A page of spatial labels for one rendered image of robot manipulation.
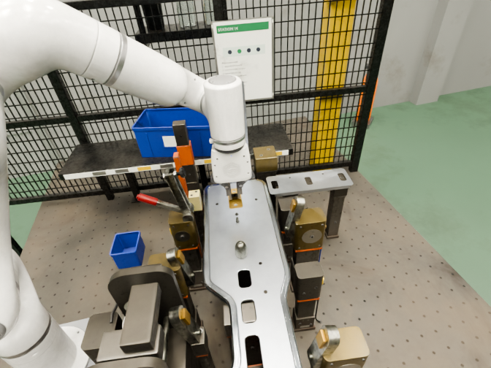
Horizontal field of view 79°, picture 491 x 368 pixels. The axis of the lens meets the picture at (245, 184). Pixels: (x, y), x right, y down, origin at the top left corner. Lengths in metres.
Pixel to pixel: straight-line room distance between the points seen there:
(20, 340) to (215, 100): 0.67
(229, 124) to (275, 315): 0.45
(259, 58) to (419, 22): 2.92
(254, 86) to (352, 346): 0.97
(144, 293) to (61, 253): 0.93
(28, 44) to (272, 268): 0.66
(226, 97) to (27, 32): 0.34
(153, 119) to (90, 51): 0.82
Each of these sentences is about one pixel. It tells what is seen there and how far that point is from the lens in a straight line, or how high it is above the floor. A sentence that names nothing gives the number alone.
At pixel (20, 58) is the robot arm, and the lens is 0.54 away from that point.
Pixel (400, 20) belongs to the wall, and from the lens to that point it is 3.85.
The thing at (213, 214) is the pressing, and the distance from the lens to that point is 0.96.
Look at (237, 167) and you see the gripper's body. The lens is 0.76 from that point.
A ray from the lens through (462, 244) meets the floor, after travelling 2.51.
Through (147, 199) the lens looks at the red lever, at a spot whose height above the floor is 1.13.
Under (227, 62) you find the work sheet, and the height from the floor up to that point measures 1.31.
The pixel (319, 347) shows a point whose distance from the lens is 0.66.
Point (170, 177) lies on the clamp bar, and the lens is 0.79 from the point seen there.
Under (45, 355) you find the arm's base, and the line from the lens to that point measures 0.96.
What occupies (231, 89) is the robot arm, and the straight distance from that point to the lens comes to 0.65.
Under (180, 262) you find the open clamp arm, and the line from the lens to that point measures 0.76.
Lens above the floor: 1.67
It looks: 39 degrees down
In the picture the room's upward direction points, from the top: 5 degrees counter-clockwise
